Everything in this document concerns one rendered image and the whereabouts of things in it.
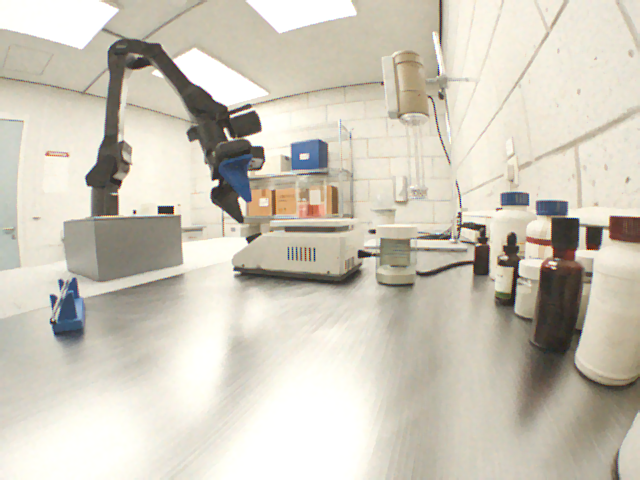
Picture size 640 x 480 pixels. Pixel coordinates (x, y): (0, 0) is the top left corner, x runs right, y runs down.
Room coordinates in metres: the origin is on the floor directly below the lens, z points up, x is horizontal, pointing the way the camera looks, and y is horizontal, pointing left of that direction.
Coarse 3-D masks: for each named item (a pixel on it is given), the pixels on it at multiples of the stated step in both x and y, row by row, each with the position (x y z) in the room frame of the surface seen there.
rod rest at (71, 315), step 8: (72, 280) 0.23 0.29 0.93; (72, 288) 0.23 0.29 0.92; (56, 296) 0.17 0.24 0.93; (72, 296) 0.18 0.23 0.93; (80, 296) 0.24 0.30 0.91; (64, 304) 0.17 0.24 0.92; (72, 304) 0.18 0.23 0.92; (80, 304) 0.21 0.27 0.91; (64, 312) 0.17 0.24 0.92; (72, 312) 0.17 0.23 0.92; (80, 312) 0.19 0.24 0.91; (64, 320) 0.17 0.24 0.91; (72, 320) 0.17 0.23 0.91; (80, 320) 0.18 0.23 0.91; (56, 328) 0.16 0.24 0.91; (64, 328) 0.16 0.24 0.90; (72, 328) 0.17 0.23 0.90; (80, 328) 0.17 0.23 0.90
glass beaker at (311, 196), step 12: (300, 180) 0.43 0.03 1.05; (312, 180) 0.43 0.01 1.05; (324, 180) 0.44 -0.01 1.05; (300, 192) 0.43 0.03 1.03; (312, 192) 0.43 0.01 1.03; (324, 192) 0.44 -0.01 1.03; (300, 204) 0.43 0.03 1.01; (312, 204) 0.43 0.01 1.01; (324, 204) 0.44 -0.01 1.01; (300, 216) 0.43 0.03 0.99; (312, 216) 0.43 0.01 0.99; (324, 216) 0.44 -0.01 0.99
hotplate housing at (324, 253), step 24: (264, 240) 0.42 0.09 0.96; (288, 240) 0.40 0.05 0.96; (312, 240) 0.39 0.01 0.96; (336, 240) 0.37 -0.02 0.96; (360, 240) 0.46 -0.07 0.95; (240, 264) 0.44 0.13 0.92; (264, 264) 0.42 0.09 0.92; (288, 264) 0.40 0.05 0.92; (312, 264) 0.39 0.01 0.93; (336, 264) 0.37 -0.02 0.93; (360, 264) 0.48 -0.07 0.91
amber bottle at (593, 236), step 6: (588, 228) 0.20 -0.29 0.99; (594, 228) 0.19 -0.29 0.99; (600, 228) 0.19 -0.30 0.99; (588, 234) 0.20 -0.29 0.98; (594, 234) 0.19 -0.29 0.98; (600, 234) 0.19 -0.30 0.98; (588, 240) 0.20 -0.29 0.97; (594, 240) 0.19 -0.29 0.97; (600, 240) 0.19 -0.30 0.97; (588, 246) 0.20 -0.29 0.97; (594, 246) 0.19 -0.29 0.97; (600, 246) 0.19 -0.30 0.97
